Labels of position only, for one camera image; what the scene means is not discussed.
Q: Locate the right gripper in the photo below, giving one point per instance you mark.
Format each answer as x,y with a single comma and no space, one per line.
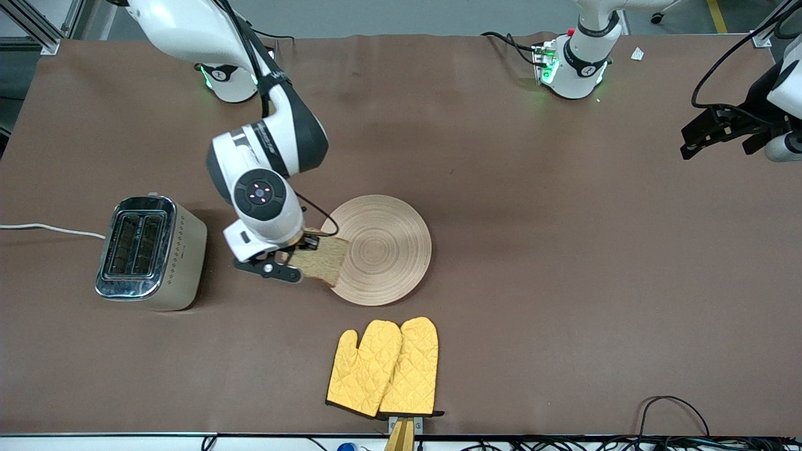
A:
307,240

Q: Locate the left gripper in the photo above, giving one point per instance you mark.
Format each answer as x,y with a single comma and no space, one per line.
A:
750,110

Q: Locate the brown bread slice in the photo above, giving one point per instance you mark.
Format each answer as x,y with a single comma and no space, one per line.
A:
322,260

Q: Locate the round beige ribbed plate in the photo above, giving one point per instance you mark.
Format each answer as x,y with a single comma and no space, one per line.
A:
388,250

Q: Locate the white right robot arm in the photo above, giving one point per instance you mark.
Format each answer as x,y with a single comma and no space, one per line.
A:
188,31

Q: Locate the chrome two-slot toaster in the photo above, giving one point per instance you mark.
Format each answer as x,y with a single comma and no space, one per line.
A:
182,257

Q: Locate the white paper scrap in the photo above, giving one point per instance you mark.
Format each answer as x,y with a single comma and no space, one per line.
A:
637,54

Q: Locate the yellow quilted oven mitt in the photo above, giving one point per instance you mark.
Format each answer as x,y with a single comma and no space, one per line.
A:
363,369
413,369

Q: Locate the black caster wheel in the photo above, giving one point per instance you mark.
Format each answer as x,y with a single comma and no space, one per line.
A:
657,17

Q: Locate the aluminium frame profile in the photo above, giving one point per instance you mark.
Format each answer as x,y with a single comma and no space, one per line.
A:
767,31
37,25

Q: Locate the wooden stick with bracket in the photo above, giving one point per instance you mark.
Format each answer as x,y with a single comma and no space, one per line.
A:
401,435

